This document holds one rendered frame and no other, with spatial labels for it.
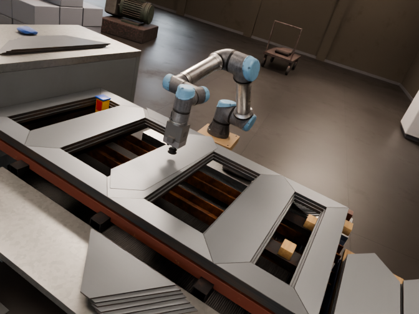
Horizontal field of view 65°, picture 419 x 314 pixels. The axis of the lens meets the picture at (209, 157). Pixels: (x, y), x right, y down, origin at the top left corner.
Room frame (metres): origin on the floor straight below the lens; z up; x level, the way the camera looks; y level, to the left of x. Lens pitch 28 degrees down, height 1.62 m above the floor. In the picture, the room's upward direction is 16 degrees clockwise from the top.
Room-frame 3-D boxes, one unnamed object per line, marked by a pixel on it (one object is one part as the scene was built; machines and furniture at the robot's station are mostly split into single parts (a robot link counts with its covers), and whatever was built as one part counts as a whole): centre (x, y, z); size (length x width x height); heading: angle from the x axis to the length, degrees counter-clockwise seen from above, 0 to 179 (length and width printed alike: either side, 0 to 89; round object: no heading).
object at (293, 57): (8.47, -1.03, 0.54); 1.33 x 0.78 x 1.07; 167
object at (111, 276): (0.65, 0.15, 0.77); 0.45 x 0.20 x 0.04; 69
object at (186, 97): (1.32, 0.17, 1.15); 0.09 x 0.08 x 0.11; 154
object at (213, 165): (1.67, -0.20, 0.67); 1.30 x 0.20 x 0.03; 69
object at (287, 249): (0.99, -0.39, 0.79); 0.06 x 0.05 x 0.04; 159
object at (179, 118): (1.31, 0.17, 1.07); 0.08 x 0.08 x 0.05
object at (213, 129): (2.00, -0.01, 0.78); 0.15 x 0.15 x 0.10
